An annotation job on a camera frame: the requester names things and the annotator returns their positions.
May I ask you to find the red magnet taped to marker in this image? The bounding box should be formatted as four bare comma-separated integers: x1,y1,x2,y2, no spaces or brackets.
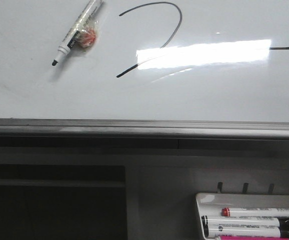
75,21,98,49

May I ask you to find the white black-tipped whiteboard marker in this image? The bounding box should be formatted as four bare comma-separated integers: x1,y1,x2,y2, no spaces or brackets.
51,0,103,66

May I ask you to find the white whiteboard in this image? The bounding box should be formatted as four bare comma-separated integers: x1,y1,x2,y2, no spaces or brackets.
0,0,289,122

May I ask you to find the upper black-capped whiteboard marker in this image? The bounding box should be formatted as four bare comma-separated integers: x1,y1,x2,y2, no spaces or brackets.
201,215,289,228

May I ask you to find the black-capped whiteboard marker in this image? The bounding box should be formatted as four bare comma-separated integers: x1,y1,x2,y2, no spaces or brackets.
201,215,289,228
203,225,289,238

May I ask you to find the lower black-capped whiteboard marker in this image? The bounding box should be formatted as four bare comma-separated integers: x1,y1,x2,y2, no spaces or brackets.
203,225,289,238

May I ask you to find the pink whiteboard marker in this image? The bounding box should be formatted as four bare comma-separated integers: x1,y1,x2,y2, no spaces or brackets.
215,236,289,240

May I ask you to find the red-capped whiteboard marker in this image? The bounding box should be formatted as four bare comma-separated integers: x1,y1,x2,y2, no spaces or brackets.
221,207,289,218

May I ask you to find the white marker tray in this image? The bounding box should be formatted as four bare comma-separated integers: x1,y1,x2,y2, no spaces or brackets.
195,192,289,240

